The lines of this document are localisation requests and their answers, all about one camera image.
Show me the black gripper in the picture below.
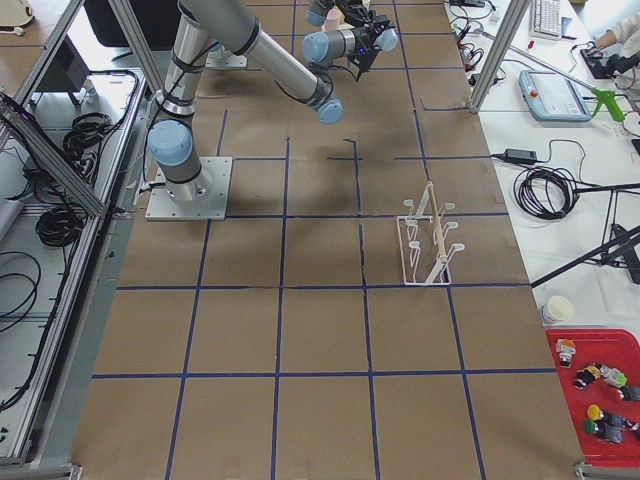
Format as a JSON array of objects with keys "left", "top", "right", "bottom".
[
  {"left": 349, "top": 21, "right": 390, "bottom": 80},
  {"left": 335, "top": 0, "right": 376, "bottom": 27}
]

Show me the light blue plastic cup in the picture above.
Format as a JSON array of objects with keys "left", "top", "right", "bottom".
[{"left": 374, "top": 28, "right": 399, "bottom": 52}]

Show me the pink plastic cup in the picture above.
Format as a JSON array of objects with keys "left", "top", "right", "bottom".
[{"left": 323, "top": 9, "right": 341, "bottom": 31}]

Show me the white paper cup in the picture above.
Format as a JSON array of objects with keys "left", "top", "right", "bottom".
[{"left": 540, "top": 295, "right": 575, "bottom": 326}]

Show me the white keyboard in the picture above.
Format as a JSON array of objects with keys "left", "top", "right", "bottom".
[{"left": 530, "top": 0, "right": 562, "bottom": 39}]

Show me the blue teach pendant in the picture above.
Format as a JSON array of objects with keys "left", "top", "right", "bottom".
[{"left": 518, "top": 70, "right": 592, "bottom": 123}]

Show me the black power adapter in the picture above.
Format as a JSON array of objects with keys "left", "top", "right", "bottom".
[{"left": 504, "top": 148, "right": 538, "bottom": 165}]

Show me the person in white shirt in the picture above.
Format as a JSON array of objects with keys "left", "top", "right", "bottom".
[{"left": 589, "top": 0, "right": 640, "bottom": 116}]

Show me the black tripod stand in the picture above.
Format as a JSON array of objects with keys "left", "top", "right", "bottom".
[{"left": 530, "top": 182, "right": 639, "bottom": 288}]

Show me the red parts tray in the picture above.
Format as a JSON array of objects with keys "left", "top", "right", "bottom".
[{"left": 546, "top": 328, "right": 639, "bottom": 468}]

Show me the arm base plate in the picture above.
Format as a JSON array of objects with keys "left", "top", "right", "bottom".
[
  {"left": 205, "top": 50, "right": 248, "bottom": 70},
  {"left": 145, "top": 157, "right": 233, "bottom": 221}
]

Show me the aluminium frame post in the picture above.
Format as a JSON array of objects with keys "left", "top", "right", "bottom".
[{"left": 469, "top": 0, "right": 530, "bottom": 113}]

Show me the white wire cup rack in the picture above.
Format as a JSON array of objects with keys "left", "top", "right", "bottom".
[{"left": 396, "top": 181, "right": 465, "bottom": 287}]

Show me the coiled black cable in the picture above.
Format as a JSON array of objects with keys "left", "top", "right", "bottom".
[{"left": 514, "top": 167, "right": 581, "bottom": 220}]

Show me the green handled reach tool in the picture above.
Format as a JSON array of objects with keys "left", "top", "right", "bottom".
[{"left": 519, "top": 47, "right": 627, "bottom": 123}]

